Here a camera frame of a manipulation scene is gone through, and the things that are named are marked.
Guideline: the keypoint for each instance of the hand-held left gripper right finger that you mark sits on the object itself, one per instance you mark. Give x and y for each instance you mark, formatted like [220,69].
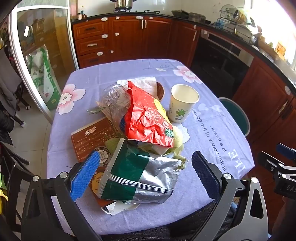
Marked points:
[205,176]

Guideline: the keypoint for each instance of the dried green plant stalk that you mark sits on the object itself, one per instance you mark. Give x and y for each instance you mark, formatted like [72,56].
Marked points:
[99,110]

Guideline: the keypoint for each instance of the steel cooking pot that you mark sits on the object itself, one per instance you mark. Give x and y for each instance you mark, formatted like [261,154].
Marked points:
[122,4]

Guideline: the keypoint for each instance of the wooden cabinet beside oven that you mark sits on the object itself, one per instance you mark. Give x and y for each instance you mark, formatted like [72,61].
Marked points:
[261,97]

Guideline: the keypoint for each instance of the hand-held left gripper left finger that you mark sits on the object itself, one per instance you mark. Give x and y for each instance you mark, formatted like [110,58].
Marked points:
[85,173]

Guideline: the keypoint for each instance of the black metal rack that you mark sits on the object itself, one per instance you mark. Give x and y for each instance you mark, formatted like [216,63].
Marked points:
[11,176]

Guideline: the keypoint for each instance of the white torn paper scrap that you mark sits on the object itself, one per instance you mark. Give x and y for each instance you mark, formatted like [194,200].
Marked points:
[115,208]

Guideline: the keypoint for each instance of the clear plastic cup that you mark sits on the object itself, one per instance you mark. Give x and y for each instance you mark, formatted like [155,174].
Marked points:
[113,97]

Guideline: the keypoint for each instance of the wooden double door cabinet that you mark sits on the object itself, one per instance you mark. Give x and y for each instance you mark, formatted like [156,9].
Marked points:
[138,37]

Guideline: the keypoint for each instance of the metal dish rack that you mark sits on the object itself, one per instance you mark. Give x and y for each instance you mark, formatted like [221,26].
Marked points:
[238,25]

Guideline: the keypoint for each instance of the purple floral tablecloth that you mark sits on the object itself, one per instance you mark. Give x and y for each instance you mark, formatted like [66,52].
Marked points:
[104,76]

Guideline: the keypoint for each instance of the green round chair seat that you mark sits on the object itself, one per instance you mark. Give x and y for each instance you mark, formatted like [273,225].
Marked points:
[238,118]

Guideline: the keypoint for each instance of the red crumpled plastic bag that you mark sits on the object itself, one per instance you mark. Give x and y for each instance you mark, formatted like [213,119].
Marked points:
[143,115]

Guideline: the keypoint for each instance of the brown coconut shell bowl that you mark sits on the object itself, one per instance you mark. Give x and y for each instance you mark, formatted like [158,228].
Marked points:
[160,91]

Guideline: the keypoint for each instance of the built-in black oven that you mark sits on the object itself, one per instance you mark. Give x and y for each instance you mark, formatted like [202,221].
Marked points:
[219,60]

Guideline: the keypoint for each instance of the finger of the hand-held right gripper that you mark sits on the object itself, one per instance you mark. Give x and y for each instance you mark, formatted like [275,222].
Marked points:
[285,150]
[269,162]

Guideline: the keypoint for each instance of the wooden corner cabinet door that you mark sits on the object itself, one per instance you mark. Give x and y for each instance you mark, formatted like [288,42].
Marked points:
[185,41]

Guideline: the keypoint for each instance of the white paper napkin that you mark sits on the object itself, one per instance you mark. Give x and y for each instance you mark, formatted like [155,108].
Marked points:
[143,81]

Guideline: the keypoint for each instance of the green white sack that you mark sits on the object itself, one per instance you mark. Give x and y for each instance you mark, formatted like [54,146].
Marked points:
[44,78]

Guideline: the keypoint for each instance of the glass sliding door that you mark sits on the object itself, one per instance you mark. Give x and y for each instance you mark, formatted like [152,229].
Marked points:
[46,34]

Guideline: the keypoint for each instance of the yellow box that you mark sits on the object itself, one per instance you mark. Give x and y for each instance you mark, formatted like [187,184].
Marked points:
[281,49]

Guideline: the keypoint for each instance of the white paper cup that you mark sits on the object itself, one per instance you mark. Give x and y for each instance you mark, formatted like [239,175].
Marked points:
[180,109]

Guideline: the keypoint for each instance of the black office chair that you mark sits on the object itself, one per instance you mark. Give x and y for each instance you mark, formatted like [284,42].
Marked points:
[9,92]

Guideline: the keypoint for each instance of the green corn husk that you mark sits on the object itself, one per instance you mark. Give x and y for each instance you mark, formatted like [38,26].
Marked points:
[178,139]

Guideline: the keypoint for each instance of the brown printed box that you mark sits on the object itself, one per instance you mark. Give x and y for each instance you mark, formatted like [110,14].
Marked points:
[92,139]

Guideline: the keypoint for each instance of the silver green foil bag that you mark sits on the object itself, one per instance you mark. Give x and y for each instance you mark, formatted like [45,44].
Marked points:
[138,176]

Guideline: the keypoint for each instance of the wooden drawer cabinet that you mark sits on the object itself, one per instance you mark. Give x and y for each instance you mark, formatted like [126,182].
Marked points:
[92,41]

